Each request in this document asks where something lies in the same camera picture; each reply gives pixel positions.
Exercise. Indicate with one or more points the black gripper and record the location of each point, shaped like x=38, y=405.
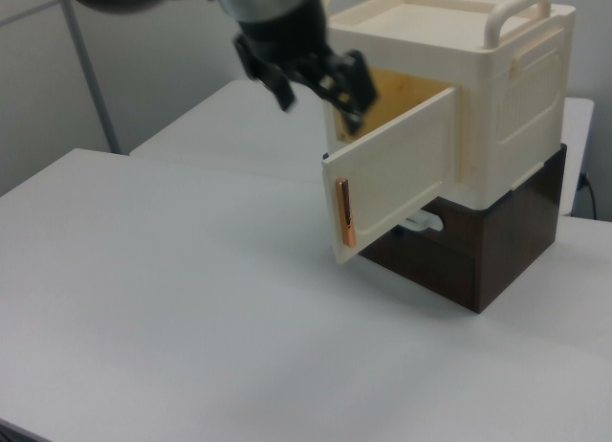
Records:
x=282, y=40

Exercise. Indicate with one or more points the cream cabinet door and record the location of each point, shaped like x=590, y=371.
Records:
x=397, y=183

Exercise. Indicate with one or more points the cream plastic cabinet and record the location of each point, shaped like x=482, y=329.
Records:
x=511, y=102

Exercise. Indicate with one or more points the dark brown wooden drawer box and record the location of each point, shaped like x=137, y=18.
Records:
x=516, y=250

